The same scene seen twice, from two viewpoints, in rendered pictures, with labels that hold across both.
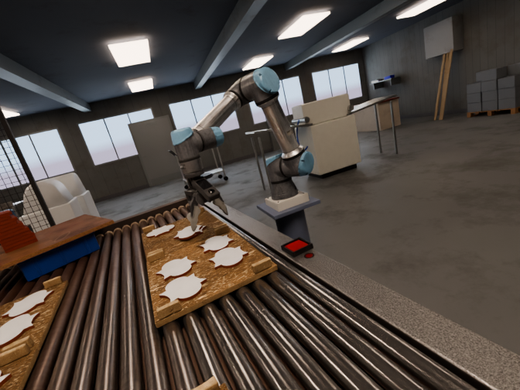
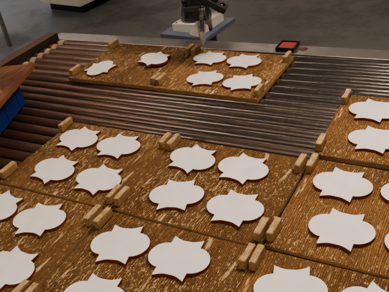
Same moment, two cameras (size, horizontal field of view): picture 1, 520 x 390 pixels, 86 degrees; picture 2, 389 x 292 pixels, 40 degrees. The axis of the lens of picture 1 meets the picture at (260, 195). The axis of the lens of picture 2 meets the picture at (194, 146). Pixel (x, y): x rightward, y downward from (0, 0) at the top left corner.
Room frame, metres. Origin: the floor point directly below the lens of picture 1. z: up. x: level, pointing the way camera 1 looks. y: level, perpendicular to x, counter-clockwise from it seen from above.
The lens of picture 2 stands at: (-0.55, 1.38, 1.76)
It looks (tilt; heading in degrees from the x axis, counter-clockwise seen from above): 32 degrees down; 326
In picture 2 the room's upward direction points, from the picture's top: 10 degrees counter-clockwise
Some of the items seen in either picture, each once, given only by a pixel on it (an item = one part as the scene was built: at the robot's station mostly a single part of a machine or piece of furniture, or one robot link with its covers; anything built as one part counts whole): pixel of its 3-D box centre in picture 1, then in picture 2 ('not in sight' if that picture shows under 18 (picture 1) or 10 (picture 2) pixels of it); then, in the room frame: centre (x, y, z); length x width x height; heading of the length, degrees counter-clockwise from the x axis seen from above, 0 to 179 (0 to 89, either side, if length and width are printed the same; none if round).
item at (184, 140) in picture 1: (186, 144); not in sight; (0.99, 0.21, 1.32); 0.09 x 0.08 x 0.11; 133
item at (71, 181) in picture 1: (75, 207); not in sight; (5.05, 3.31, 0.61); 0.68 x 0.56 x 1.22; 15
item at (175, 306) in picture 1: (169, 309); (259, 90); (0.62, 0.29, 0.95); 0.06 x 0.02 x 0.03; 112
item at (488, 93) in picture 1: (498, 90); not in sight; (7.08, -6.50, 0.55); 1.11 x 0.74 x 1.10; 16
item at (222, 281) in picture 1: (203, 265); (224, 73); (0.85, 0.24, 0.93); 0.41 x 0.35 x 0.02; 22
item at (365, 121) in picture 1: (363, 117); not in sight; (10.44, -4.43, 0.45); 2.63 x 0.84 x 0.90; 16
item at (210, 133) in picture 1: (205, 139); not in sight; (1.07, 0.15, 1.32); 0.11 x 0.11 x 0.08; 43
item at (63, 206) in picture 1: (56, 221); not in sight; (4.04, 2.98, 0.62); 0.63 x 0.59 x 1.25; 109
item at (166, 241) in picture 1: (183, 232); (134, 64); (1.24, 0.39, 0.93); 0.41 x 0.35 x 0.02; 23
